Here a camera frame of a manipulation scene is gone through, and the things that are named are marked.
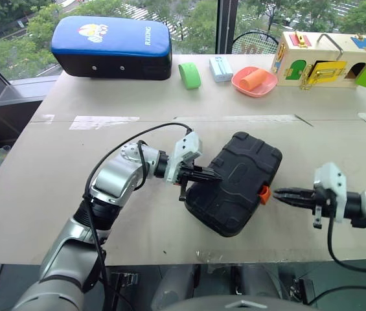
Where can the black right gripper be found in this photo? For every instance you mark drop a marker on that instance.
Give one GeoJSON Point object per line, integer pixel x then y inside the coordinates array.
{"type": "Point", "coordinates": [323, 201]}

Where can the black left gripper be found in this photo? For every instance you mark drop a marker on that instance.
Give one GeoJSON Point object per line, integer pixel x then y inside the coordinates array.
{"type": "Point", "coordinates": [186, 171]}

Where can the black plastic tool case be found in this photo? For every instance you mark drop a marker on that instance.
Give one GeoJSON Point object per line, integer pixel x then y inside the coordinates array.
{"type": "Point", "coordinates": [234, 184]}

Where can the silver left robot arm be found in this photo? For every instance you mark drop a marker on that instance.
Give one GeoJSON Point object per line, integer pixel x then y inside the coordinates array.
{"type": "Point", "coordinates": [114, 178]}

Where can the green tape roll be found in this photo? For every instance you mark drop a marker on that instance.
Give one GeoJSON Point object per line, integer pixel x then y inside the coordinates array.
{"type": "Point", "coordinates": [190, 76]}

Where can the pink plastic bowl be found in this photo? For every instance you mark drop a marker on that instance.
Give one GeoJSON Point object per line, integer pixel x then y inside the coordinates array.
{"type": "Point", "coordinates": [265, 89]}

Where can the orange paper roll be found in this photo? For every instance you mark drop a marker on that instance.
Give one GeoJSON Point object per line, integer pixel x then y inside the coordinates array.
{"type": "Point", "coordinates": [252, 80]}

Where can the light blue small box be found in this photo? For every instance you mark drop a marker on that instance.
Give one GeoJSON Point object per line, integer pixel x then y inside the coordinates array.
{"type": "Point", "coordinates": [221, 68]}

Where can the grey housing with chevron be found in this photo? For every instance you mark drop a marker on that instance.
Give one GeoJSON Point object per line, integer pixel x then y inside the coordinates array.
{"type": "Point", "coordinates": [241, 305]}

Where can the metal latch under table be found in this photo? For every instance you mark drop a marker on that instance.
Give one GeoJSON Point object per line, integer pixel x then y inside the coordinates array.
{"type": "Point", "coordinates": [127, 280]}

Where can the wooden lock latch box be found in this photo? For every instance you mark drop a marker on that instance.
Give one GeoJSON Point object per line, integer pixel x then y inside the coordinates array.
{"type": "Point", "coordinates": [328, 52]}

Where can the blue black kick pad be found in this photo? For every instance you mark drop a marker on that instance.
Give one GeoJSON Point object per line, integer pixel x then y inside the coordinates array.
{"type": "Point", "coordinates": [111, 40]}

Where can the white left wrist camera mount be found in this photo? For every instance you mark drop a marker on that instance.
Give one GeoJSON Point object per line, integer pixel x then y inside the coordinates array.
{"type": "Point", "coordinates": [186, 145]}

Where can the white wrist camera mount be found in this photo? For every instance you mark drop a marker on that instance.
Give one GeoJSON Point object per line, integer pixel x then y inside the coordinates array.
{"type": "Point", "coordinates": [330, 176]}
{"type": "Point", "coordinates": [186, 145]}

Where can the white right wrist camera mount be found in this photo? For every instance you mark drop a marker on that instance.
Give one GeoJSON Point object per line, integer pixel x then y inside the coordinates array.
{"type": "Point", "coordinates": [330, 176]}

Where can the black window frame post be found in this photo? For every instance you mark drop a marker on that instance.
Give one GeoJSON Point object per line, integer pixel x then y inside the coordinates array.
{"type": "Point", "coordinates": [227, 26]}

